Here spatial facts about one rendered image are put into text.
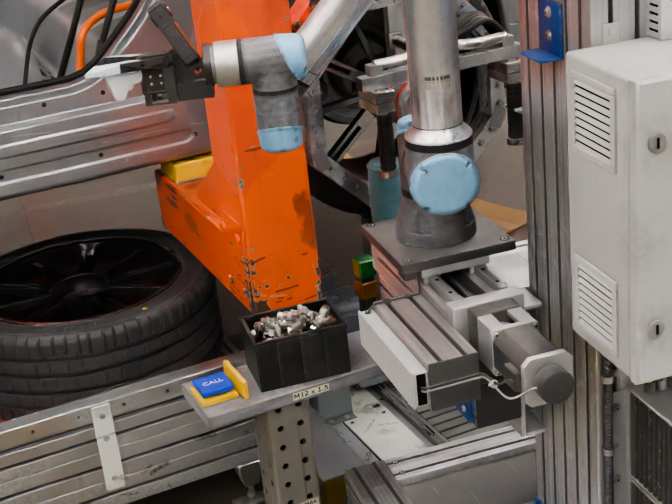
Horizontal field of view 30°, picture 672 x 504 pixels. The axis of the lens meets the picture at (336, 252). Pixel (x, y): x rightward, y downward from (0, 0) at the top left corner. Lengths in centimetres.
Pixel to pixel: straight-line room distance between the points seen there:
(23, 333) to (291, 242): 66
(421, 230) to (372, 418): 101
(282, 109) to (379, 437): 126
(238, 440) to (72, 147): 80
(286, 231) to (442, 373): 76
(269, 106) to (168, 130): 107
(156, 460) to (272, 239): 59
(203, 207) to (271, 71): 99
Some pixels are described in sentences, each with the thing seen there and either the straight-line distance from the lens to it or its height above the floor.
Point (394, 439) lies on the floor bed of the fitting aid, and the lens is 312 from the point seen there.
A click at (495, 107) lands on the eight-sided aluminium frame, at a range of 321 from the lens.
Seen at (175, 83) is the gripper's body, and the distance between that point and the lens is 207.
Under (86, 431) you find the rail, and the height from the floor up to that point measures 33.
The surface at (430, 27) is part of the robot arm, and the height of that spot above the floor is 125.
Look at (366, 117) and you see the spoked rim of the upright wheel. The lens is 315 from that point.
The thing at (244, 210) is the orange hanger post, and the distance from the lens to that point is 267.
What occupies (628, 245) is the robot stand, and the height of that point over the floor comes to 98.
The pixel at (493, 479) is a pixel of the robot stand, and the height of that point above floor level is 21.
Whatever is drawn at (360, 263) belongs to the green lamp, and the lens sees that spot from 264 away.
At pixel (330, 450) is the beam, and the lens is 300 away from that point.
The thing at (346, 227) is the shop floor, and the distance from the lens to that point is 458.
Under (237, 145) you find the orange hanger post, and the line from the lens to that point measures 262.
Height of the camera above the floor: 173
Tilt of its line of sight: 23 degrees down
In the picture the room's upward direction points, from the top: 6 degrees counter-clockwise
